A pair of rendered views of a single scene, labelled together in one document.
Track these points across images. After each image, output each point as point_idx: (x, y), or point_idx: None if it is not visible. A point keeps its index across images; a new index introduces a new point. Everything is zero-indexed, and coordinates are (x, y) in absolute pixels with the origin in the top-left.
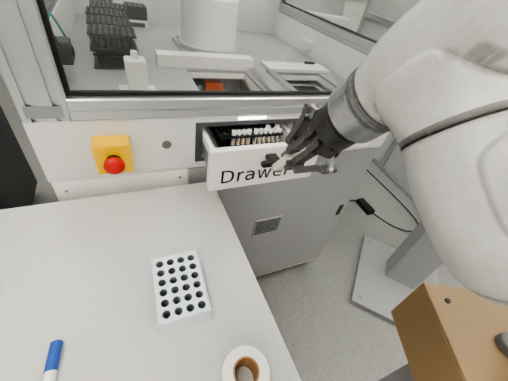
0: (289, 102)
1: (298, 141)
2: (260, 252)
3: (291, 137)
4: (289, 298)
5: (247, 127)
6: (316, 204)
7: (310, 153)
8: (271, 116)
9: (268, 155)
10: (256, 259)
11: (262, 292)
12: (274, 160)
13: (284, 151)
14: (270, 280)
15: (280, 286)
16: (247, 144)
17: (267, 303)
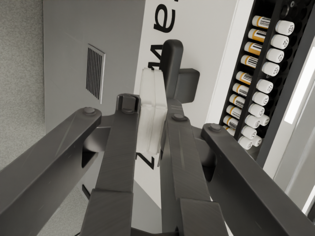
0: (303, 186)
1: (187, 171)
2: (67, 55)
3: (221, 148)
4: (0, 78)
5: (280, 73)
6: (101, 162)
7: (88, 209)
8: (285, 135)
9: (194, 77)
10: (60, 47)
11: (20, 44)
12: (172, 85)
13: (181, 112)
14: (35, 62)
15: (23, 73)
16: (243, 57)
17: (1, 45)
